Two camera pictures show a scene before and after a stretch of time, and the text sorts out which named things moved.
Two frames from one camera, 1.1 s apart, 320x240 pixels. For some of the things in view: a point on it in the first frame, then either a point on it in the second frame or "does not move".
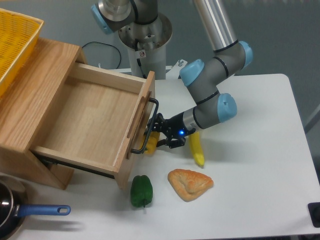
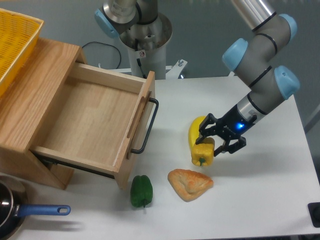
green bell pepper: x=141 y=190 does not move
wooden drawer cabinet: x=25 y=106 does not move
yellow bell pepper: x=151 y=144 -> x=202 y=154
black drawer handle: x=140 y=151 does not move
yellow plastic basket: x=19 y=34 does not move
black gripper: x=174 y=127 -> x=231 y=124
